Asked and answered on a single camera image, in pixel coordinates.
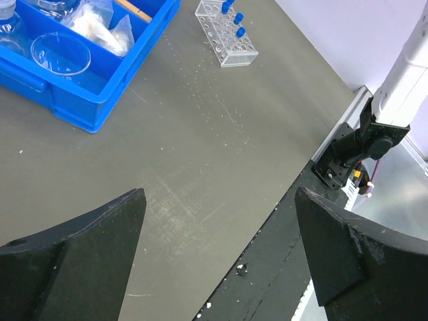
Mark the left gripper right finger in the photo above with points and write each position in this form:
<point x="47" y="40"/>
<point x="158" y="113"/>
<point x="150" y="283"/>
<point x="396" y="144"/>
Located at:
<point x="395" y="266"/>

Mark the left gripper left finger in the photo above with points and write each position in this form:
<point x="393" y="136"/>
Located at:
<point x="77" y="270"/>

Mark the clear glass beaker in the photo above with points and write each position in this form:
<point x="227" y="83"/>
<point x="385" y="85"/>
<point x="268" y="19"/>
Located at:
<point x="61" y="54"/>

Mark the clear glass flask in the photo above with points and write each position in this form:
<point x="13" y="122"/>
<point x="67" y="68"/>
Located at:
<point x="13" y="29"/>

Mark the beige glove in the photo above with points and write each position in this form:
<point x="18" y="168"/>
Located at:
<point x="91" y="19"/>

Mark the clear acrylic tube rack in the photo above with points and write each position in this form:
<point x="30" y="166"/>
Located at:
<point x="220" y="37"/>

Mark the wooden test tube clamp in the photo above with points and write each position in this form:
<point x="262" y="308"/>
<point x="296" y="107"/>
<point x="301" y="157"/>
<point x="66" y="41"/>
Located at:
<point x="135" y="10"/>

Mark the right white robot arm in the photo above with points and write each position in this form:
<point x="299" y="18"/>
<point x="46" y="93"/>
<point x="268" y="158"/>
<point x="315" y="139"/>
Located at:
<point x="385" y="120"/>

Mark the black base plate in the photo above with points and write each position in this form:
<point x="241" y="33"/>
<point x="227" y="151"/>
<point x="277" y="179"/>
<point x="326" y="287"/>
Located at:
<point x="270" y="276"/>

